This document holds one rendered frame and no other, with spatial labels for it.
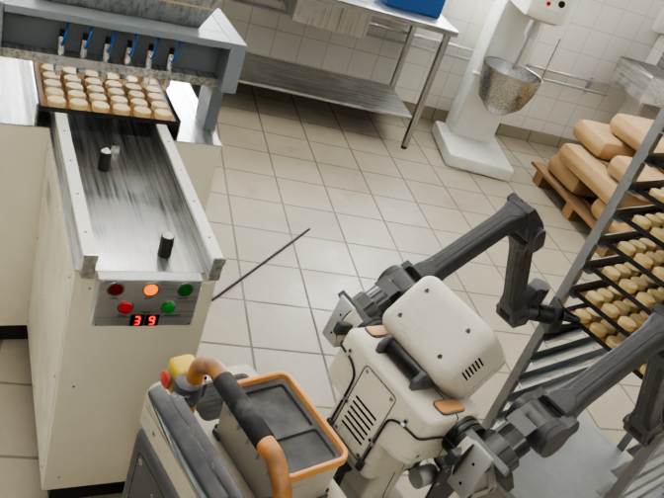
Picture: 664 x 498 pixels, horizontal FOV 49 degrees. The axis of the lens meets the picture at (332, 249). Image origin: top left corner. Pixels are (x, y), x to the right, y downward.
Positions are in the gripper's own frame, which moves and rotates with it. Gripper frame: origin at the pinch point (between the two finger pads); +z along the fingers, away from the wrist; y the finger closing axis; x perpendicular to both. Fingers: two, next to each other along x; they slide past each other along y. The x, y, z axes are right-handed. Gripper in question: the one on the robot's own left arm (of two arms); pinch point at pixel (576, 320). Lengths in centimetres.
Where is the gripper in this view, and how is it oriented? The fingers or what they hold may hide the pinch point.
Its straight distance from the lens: 234.4
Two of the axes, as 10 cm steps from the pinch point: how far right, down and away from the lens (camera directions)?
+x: -0.9, -5.4, 8.4
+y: 3.1, -8.2, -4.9
